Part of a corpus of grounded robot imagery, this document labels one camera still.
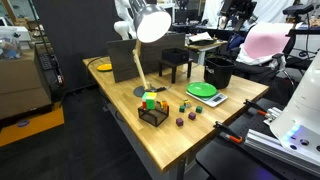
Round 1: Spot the small multicolour Rubik's cube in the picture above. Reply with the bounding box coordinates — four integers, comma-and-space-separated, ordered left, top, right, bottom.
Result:
183, 99, 192, 108

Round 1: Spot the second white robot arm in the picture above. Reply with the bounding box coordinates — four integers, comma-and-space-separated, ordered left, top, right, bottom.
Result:
114, 0, 137, 40

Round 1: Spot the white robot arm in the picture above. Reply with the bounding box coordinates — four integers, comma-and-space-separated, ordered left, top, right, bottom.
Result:
270, 54, 320, 165

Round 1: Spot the large multicolour Rubik's cube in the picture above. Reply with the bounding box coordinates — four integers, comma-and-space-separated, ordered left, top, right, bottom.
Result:
142, 92, 157, 109

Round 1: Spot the orange cube in rack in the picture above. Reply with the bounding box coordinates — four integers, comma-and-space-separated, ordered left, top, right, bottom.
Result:
162, 101, 168, 111

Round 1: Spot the green cube near rack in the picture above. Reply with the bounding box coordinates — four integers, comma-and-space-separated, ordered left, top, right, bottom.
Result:
179, 105, 186, 113

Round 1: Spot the purple cube front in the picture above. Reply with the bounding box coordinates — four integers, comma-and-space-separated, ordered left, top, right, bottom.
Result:
176, 118, 184, 127

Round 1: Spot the purple cube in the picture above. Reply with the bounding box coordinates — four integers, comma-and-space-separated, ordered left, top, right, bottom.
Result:
176, 118, 184, 127
188, 112, 196, 120

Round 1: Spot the purple cube back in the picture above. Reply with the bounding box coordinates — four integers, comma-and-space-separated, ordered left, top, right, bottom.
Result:
188, 112, 196, 120

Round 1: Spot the green cube near scale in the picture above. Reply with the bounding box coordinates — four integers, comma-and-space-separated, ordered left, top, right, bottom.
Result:
196, 106, 203, 113

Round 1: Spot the small dark wooden stool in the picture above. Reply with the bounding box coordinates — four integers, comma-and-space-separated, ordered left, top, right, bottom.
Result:
159, 60, 192, 84

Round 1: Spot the dark wooden board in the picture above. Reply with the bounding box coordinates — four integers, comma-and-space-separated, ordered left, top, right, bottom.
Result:
107, 33, 185, 83

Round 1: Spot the green plate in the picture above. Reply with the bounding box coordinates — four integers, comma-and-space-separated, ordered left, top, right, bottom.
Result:
186, 82, 217, 97

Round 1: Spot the white kitchen scale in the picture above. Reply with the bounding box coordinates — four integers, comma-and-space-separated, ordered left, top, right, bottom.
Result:
187, 92, 227, 107

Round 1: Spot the black plastic bin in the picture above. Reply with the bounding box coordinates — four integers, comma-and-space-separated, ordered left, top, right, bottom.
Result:
204, 58, 236, 89

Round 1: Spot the yellow disc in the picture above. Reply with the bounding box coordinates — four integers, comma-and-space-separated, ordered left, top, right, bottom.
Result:
97, 63, 112, 72

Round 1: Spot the wooden desk lamp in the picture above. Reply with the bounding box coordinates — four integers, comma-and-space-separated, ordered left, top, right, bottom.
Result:
129, 0, 172, 97

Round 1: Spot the office chair with pink cloth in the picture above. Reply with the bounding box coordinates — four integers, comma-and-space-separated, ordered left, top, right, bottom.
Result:
233, 21, 298, 84

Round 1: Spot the cardboard box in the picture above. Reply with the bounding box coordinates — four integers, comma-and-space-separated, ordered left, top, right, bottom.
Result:
0, 50, 52, 120

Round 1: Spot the black wire rack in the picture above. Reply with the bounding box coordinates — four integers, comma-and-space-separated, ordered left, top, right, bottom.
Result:
138, 107, 169, 127

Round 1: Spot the orange handled clamp near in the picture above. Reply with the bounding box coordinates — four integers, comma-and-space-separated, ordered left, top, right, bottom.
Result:
213, 121, 242, 144

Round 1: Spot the orange handled clamp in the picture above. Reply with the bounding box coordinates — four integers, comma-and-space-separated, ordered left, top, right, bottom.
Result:
243, 99, 267, 116
213, 121, 242, 144

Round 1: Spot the orange handled clamp far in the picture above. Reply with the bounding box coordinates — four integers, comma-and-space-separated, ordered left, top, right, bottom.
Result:
243, 99, 267, 116

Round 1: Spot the aluminium extrusion rail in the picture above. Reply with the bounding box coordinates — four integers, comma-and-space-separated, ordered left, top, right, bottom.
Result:
244, 125, 320, 177

